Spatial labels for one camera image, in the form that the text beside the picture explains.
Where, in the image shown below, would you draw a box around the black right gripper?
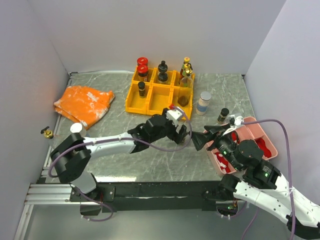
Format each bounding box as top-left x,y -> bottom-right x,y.
187,122 -> 242,170

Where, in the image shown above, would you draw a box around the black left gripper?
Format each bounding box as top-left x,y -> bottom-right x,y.
150,108 -> 187,144

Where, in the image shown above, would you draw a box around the glass oil bottle gold spout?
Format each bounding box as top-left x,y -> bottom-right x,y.
177,68 -> 193,107

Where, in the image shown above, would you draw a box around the small black cap shaker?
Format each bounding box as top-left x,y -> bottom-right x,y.
217,107 -> 230,125
137,81 -> 146,98
180,136 -> 189,145

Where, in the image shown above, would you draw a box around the chili sauce bottle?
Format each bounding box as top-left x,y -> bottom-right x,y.
178,64 -> 187,84
183,57 -> 192,69

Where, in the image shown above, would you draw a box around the white powder bottle black cap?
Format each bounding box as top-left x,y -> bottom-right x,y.
158,60 -> 168,73

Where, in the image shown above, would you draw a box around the red lid sauce jar front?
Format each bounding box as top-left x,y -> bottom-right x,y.
137,65 -> 149,82

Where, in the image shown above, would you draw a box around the red lid sauce jar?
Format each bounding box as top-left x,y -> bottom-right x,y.
136,56 -> 149,67
137,65 -> 149,82

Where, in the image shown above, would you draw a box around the red lid sauce jar back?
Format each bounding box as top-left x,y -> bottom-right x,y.
136,56 -> 149,67

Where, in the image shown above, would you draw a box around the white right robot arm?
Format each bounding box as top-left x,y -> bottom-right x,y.
191,125 -> 320,240

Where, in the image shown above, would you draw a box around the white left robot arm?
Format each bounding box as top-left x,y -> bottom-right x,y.
48,109 -> 187,201

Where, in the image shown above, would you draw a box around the red santa toy front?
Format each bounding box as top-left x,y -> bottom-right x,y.
215,152 -> 236,174

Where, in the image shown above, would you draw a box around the red santa toy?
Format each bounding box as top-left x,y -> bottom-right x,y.
215,152 -> 236,174
255,137 -> 272,158

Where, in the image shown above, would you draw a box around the white peppercorn jar silver lid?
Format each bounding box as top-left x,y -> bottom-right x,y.
196,91 -> 212,116

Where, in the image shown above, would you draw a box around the pink divided organizer tray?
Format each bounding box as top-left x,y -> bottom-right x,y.
206,123 -> 278,177

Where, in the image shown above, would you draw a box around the red santa toy back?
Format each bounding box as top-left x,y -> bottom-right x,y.
255,137 -> 272,158

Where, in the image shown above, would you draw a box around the yellow bin back left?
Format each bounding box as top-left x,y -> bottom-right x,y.
131,65 -> 156,83

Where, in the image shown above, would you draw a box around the orange white cloth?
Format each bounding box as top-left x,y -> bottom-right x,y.
53,85 -> 115,130

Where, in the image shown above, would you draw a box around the silver cap spice bottle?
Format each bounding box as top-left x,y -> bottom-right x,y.
69,122 -> 87,137

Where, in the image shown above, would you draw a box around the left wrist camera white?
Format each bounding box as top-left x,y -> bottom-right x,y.
165,104 -> 184,126

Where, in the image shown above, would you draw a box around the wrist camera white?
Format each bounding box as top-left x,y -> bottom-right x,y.
165,104 -> 184,126
222,114 -> 244,136

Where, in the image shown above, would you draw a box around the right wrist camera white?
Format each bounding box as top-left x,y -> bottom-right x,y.
222,114 -> 244,136

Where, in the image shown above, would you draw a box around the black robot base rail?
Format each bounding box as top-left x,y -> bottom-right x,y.
67,181 -> 251,216

